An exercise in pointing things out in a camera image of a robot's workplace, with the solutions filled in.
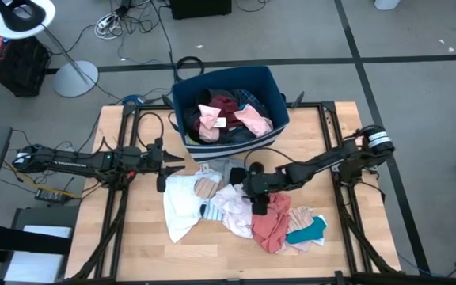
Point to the black power adapter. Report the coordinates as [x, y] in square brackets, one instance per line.
[50, 196]

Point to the black aluminium table frame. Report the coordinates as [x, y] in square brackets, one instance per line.
[149, 106]

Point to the small black sock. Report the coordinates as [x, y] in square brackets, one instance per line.
[238, 176]

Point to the black box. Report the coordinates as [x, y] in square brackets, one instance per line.
[200, 8]

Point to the maroon garment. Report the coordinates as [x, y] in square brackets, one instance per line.
[228, 107]

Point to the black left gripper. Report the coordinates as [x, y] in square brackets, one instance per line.
[156, 158]

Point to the white floor object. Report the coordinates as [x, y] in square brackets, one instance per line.
[386, 4]

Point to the salmon pink garment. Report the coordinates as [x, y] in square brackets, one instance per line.
[271, 229]

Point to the navy white striped fabric bin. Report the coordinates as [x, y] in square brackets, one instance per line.
[236, 142]

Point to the white power strip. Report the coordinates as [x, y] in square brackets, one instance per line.
[107, 21]

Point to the peach striped sock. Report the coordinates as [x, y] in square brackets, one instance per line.
[299, 217]
[206, 188]

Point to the light pink garment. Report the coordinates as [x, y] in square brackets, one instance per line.
[208, 115]
[253, 120]

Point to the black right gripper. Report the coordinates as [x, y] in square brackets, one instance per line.
[257, 206]

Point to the black crate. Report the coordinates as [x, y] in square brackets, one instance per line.
[22, 69]

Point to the pale pink garment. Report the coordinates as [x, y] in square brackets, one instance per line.
[236, 213]

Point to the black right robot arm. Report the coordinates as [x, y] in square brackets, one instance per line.
[323, 162]

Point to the teal cloth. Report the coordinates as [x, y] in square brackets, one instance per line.
[301, 248]

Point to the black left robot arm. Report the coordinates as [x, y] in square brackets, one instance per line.
[73, 162]

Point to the white garment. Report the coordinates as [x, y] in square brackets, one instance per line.
[180, 206]

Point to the white floor lamp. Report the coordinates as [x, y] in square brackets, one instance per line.
[75, 81]

